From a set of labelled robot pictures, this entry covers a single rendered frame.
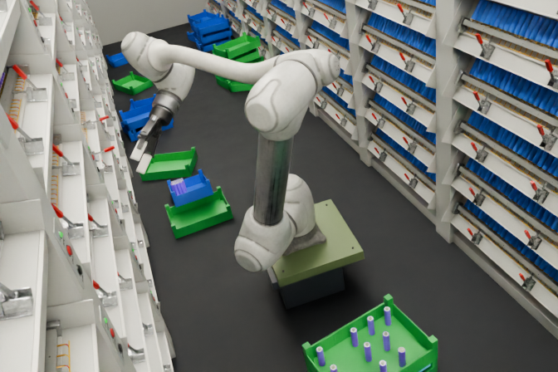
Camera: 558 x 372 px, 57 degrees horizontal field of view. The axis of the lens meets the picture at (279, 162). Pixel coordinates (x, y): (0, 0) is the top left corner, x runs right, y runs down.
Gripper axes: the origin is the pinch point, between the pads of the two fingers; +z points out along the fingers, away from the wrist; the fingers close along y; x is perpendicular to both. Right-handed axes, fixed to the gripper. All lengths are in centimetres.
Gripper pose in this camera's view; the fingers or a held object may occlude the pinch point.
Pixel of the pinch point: (139, 163)
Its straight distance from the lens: 175.1
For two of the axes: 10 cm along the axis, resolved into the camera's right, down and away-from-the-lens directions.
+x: -9.4, -3.4, -0.1
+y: -1.3, 3.3, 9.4
